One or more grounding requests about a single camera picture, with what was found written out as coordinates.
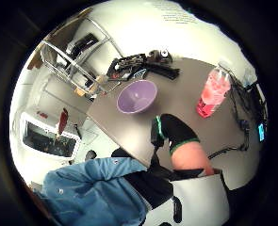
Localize purple plastic bowl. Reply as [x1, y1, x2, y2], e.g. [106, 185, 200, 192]
[116, 79, 158, 115]

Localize pink drink bottle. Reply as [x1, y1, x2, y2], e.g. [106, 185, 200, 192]
[195, 64, 233, 120]

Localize long black bar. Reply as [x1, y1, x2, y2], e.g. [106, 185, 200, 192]
[145, 61, 181, 81]

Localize small blue-lit screen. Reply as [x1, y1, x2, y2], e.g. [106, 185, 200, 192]
[257, 122, 266, 142]

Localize the person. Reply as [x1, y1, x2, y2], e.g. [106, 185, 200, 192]
[34, 147, 177, 226]

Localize small cardboard box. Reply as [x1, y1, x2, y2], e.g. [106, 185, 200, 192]
[74, 87, 87, 98]

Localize red hanging object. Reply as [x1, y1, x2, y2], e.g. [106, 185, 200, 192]
[57, 107, 70, 137]

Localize white framed dark panel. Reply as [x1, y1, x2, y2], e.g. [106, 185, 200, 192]
[20, 111, 82, 162]

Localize bundle of black cables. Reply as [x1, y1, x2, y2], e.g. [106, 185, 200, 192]
[207, 74, 269, 160]

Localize black camera with white ring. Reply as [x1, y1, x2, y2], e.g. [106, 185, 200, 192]
[147, 48, 174, 65]

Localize black device with cables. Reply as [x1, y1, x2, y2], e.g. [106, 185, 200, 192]
[106, 53, 148, 81]

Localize metal frame rack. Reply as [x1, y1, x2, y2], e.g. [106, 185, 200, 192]
[39, 17, 123, 95]

